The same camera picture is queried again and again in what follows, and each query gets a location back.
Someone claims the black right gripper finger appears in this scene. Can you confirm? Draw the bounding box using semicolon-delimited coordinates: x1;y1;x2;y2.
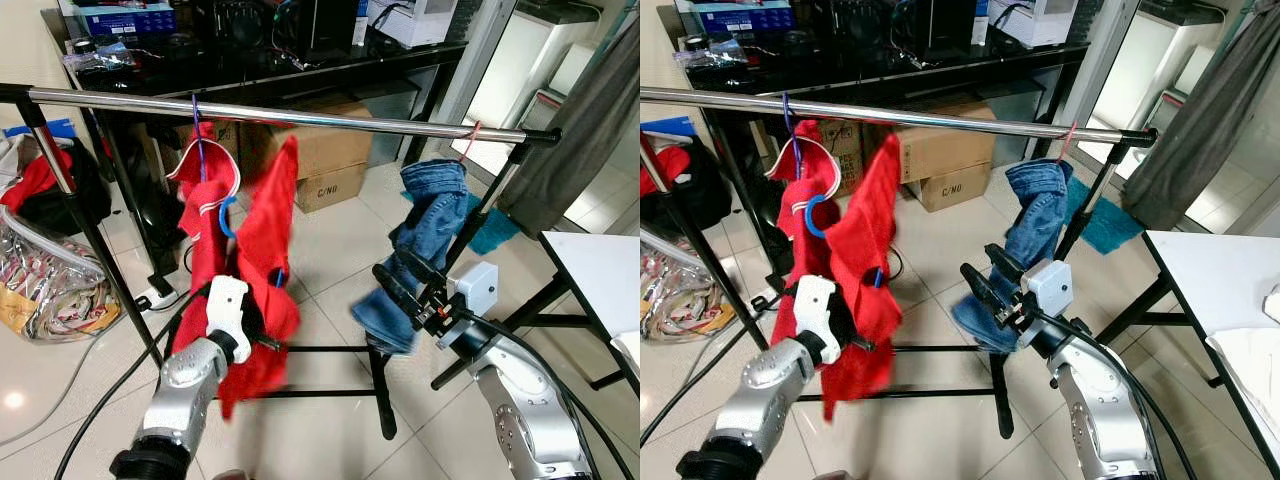
396;247;449;288
984;243;1031;286
371;262;431;321
959;262;1013;320

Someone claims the plain red shirt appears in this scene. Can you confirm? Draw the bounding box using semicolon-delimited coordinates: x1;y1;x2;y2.
215;133;302;422
818;133;905;422

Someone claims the blue plastic hanger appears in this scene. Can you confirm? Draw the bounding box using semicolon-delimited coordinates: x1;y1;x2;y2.
802;192;885;291
217;194;288;289

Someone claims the blue denim garment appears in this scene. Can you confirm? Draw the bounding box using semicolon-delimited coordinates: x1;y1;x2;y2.
949;158;1074;357
349;158;472;357

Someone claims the teal floor mat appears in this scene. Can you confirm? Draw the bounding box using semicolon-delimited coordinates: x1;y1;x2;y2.
400;188;522;257
1063;177;1147;257

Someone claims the small printed cardboard box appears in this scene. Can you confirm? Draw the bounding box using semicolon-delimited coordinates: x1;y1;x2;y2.
914;163;992;214
294;162;367;214

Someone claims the red polo shirt white collar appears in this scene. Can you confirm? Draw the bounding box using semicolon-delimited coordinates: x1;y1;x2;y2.
764;118;844;348
165;120;244;353

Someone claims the large brown cardboard box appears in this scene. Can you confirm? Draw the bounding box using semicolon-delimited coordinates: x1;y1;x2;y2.
863;100;1002;185
235;100;377;183

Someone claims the black metal clothes rack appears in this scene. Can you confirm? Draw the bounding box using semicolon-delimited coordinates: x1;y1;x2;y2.
0;82;629;442
640;84;1229;442

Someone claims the clear plastic bag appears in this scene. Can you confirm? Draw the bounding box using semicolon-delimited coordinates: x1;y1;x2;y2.
0;205;127;344
640;230;714;344

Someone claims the white crumpled shirt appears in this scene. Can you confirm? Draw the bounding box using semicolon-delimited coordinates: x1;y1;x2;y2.
610;330;641;380
1205;283;1280;454

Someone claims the dark laundry heap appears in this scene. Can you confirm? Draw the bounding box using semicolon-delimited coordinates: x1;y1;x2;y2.
0;133;114;237
640;138;734;237

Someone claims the black glass desk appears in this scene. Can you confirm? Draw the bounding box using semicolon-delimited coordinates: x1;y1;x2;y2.
40;0;473;283
660;0;1093;283

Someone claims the tall white cabinet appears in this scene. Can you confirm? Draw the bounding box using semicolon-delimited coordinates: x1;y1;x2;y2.
462;0;603;179

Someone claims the white product box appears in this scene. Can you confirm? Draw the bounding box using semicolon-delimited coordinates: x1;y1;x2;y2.
363;0;463;50
985;0;1079;50

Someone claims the black computer equipment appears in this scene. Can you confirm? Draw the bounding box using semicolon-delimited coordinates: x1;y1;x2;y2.
192;0;363;59
812;0;976;59

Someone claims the clear bag of parts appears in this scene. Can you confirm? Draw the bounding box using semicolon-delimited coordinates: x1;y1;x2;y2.
60;40;138;77
675;38;753;73

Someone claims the blue product box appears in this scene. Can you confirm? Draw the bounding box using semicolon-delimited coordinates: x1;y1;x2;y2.
73;2;178;37
693;2;801;35

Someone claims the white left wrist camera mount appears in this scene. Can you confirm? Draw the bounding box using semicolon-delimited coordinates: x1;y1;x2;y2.
204;275;252;364
792;274;842;364

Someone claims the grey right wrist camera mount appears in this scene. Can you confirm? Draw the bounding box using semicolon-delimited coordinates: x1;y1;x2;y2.
445;261;500;327
1021;259;1075;327

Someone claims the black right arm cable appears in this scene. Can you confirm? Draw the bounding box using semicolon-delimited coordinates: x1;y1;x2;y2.
1035;308;1198;480
440;305;637;480

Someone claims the dark blue wire hanger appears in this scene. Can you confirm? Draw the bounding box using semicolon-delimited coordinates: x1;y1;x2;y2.
781;92;801;181
189;94;207;183

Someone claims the grey floor cable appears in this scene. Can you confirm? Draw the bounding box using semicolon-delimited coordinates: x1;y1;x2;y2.
0;328;103;448

